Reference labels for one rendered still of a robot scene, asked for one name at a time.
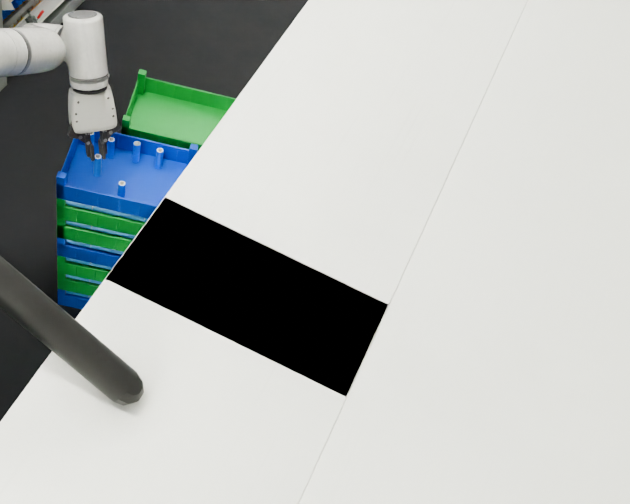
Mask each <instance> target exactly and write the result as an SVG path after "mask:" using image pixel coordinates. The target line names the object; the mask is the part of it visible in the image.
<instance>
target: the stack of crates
mask: <svg viewBox="0 0 630 504"><path fill-rule="evenodd" d="M146 72H147V71H146V70H142V69H139V72H138V79H137V83H136V86H135V89H134V92H133V95H132V98H131V101H130V103H129V106H128V109H127V112H126V115H124V116H123V119H122V130H121V134H125V135H129V136H133V137H138V138H142V139H146V140H151V141H155V142H159V143H164V144H168V145H172V146H176V147H181V148H185V149H189V148H190V145H191V144H196V145H198V151H199V149H200V148H201V147H202V145H203V144H204V143H205V141H206V140H207V138H208V137H209V136H210V134H211V133H212V132H213V130H214V129H215V127H216V126H217V125H218V123H219V122H220V121H221V119H222V118H223V117H224V115H225V114H226V112H227V111H228V110H229V108H230V107H231V106H232V104H233V103H234V101H235V100H236V98H232V97H228V96H224V95H219V94H215V93H211V92H207V91H203V90H198V89H194V88H190V87H186V86H182V85H178V84H173V83H169V82H165V81H161V80H157V79H153V78H148V77H146Z"/></svg>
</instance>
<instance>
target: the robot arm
mask: <svg viewBox="0 0 630 504"><path fill-rule="evenodd" d="M63 61H64V62H66V64H67V66H68V71H69V79H70V86H71V87H70V88H69V93H68V113H69V124H70V126H69V129H68V133H67V134H68V136H69V137H70V138H75V139H79V140H80V141H82V142H83V143H85V147H86V155H87V157H90V159H91V161H94V160H95V154H94V146H93V144H92V142H91V138H90V133H91V132H98V131H99V133H100V137H99V140H98V146H99V154H101V155H102V159H106V155H105V154H107V142H108V139H109V138H110V137H111V136H112V134H113V133H115V132H117V131H119V130H120V129H121V126H120V124H119V122H118V120H117V115H116V109H115V104H114V99H113V95H112V91H111V88H110V86H109V84H108V80H109V72H108V67H107V56H106V45H105V34H104V23H103V16H102V15H101V14H100V13H98V12H96V11H90V10H78V11H73V12H69V13H67V14H65V15H64V16H63V25H58V24H50V23H27V24H25V25H24V26H23V27H22V28H0V77H9V76H18V75H26V74H34V73H42V72H47V71H51V70H53V69H55V68H57V67H58V66H59V65H60V64H61V63H62V62H63Z"/></svg>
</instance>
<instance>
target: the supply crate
mask: <svg viewBox="0 0 630 504"><path fill-rule="evenodd" d="M99 137H100V133H99V131H98V132H95V135H94V154H99V146H98V140H99ZM111 137H114V138H115V151H114V158H112V159H109V158H107V154H105V155H106V159H102V168H101V176H99V177H96V176H94V175H93V166H94V161H91V159H90V157H87V155H86V147H85V143H83V142H82V141H80V140H79V139H75V138H73V141H72V144H71V146H70V149H69V151H68V154H67V157H66V159H65V162H64V165H63V167H62V170H61V171H58V174H57V176H56V198H59V199H63V200H68V201H72V202H77V203H81V204H86V205H90V206H94V207H99V208H103V209H108V210H112V211H117V212H121V213H126V214H130V215H135V216H139V217H144V218H148V219H149V218H150V216H151V215H152V214H153V212H154V211H155V209H156V208H157V207H158V205H159V204H160V203H161V201H162V200H163V199H164V197H165V196H166V194H167V193H168V192H169V190H170V189H171V188H172V186H173V185H174V184H175V182H176V181H177V179H178V178H179V177H180V175H181V174H182V173H183V171H184V170H185V168H186V167H187V166H188V164H189V163H190V162H191V160H192V159H193V158H194V156H195V155H196V153H197V152H198V145H196V144H191V145H190V148H189V149H185V148H181V147H176V146H172V145H168V144H164V143H159V142H155V141H151V140H146V139H142V138H138V137H133V136H129V135H125V134H121V133H116V132H115V133H113V134H112V136H111ZM135 141H139V142H140V143H141V148H140V159H139V162H138V163H134V162H133V161H132V154H133V143H134V142H135ZM157 148H163V149H164V153H163V161H162V168H161V169H156V168H155V158H156V149H157ZM121 180H123V181H125V182H126V189H125V198H124V197H120V196H117V192H118V182H119V181H121Z"/></svg>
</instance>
